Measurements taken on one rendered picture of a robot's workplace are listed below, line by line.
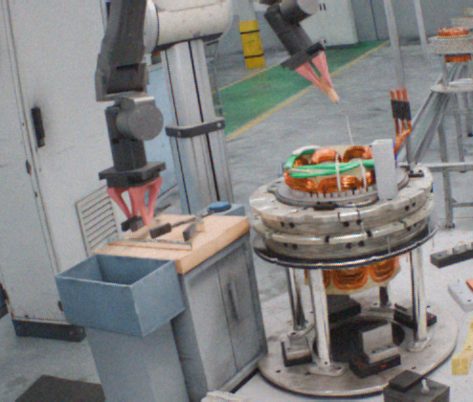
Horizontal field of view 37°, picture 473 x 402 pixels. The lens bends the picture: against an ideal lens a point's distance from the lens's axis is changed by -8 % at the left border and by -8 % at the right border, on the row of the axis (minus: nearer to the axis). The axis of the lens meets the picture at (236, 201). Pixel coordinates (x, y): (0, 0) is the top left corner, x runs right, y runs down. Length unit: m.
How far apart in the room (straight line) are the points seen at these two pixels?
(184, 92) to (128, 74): 0.43
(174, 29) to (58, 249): 2.01
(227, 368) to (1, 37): 2.32
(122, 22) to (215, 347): 0.55
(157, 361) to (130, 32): 0.52
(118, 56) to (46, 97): 2.24
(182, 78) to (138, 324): 0.68
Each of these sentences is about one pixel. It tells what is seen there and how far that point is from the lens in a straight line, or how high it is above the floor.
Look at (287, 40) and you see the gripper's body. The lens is 1.51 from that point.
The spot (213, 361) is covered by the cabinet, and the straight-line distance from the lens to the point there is 1.24.
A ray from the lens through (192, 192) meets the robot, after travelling 1.64.
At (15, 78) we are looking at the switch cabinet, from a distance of 3.28.
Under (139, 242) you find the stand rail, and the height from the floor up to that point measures 1.07.
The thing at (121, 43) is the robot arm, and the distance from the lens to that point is 1.16.
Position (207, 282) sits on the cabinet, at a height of 1.00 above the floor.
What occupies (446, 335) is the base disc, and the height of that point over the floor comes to 0.80.
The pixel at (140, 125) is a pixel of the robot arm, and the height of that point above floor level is 1.27.
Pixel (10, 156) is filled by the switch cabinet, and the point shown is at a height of 0.94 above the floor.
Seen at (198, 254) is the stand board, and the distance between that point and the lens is 1.16.
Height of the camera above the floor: 1.43
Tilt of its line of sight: 15 degrees down
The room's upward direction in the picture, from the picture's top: 10 degrees counter-clockwise
